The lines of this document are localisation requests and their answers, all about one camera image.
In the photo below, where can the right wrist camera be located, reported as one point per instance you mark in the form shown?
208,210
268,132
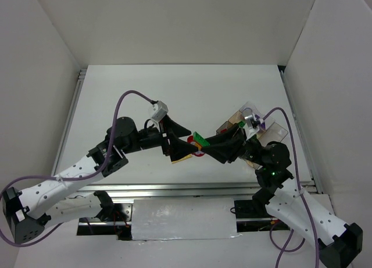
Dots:
252,123

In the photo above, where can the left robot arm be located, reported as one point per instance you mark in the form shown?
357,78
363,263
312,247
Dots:
49,203

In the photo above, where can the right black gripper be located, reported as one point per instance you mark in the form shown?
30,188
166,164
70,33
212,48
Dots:
242,143

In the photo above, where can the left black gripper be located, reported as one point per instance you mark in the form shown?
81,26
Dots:
167,140

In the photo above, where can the aluminium frame rail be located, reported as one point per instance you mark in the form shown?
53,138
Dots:
151,191

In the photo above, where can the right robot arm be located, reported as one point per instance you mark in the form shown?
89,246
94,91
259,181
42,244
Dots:
336,241

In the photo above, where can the clear compartment container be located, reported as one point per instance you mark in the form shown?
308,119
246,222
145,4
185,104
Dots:
261,128

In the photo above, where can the foil covered panel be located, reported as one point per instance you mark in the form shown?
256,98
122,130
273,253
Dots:
183,219

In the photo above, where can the green lego plate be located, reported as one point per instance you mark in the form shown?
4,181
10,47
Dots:
200,140

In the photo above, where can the yellow long lego plate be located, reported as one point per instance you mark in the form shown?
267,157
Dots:
182,159

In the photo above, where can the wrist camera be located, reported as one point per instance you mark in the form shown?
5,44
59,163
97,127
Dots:
252,123
157,112

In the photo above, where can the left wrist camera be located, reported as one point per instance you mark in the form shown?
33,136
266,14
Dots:
157,112

